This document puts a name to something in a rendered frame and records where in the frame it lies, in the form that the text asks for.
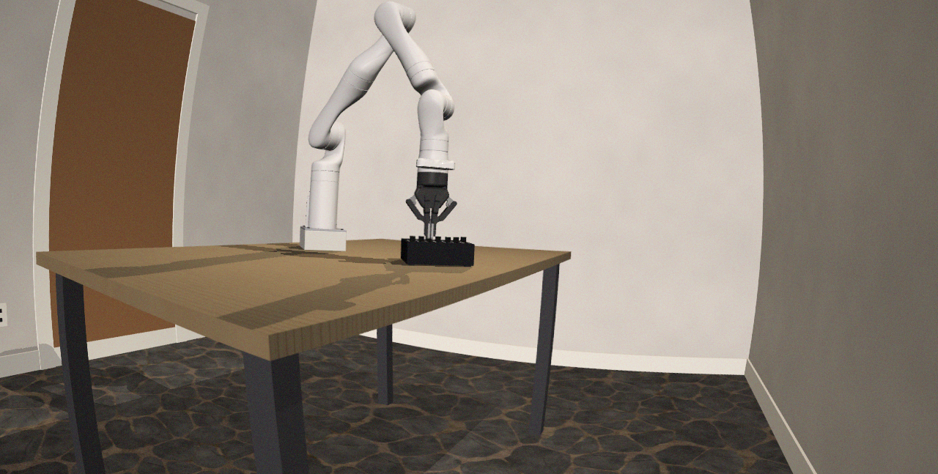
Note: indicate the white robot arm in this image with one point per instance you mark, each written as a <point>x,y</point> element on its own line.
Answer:
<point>435,105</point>

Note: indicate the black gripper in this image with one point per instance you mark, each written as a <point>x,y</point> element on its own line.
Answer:
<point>431,192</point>

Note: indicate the black lighting desk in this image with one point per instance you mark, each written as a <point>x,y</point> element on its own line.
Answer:
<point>455,253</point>

